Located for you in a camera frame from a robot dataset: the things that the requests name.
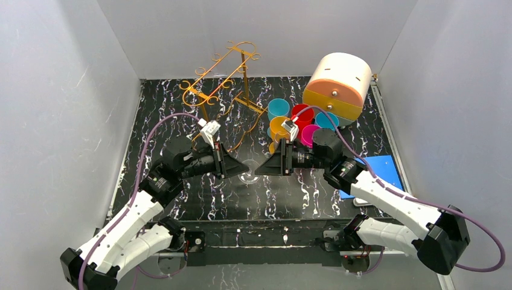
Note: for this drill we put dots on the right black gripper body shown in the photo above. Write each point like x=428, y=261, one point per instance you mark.
x=285, y=157

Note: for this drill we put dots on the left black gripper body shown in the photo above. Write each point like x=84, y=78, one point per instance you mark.
x=220, y=159

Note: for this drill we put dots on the clear wine glass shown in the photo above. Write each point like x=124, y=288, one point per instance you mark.
x=250, y=177

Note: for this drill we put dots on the magenta wine glass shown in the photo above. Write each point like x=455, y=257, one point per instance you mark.
x=307, y=134

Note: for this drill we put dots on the yellow wine glass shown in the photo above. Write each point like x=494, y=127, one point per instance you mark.
x=277, y=132

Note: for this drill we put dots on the red wine glass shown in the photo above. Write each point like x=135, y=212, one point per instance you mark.
x=304, y=119

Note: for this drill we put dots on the teal blue wine glass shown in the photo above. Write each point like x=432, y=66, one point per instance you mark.
x=323, y=121

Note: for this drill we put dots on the light blue wine glass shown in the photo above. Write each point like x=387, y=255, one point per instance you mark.
x=276, y=108

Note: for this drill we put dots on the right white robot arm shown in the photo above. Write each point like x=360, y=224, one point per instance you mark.
x=436, y=237

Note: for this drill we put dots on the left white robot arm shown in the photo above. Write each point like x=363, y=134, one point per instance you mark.
x=119, y=247

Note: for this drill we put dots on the small white bar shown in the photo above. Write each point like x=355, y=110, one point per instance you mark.
x=357, y=202

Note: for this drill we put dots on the round pastel drawer cabinet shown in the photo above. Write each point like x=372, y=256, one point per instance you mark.
x=339, y=85

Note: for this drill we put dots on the blue flat board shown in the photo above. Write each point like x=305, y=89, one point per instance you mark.
x=383, y=166

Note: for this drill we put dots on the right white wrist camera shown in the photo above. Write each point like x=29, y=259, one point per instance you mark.
x=291, y=128

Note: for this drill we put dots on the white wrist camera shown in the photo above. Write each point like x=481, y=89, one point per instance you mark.
x=291, y=128
x=208, y=130

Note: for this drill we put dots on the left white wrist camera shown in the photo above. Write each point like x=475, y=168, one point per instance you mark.
x=208, y=130

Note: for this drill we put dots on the gold wire wine glass rack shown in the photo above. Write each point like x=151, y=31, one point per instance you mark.
x=231, y=90

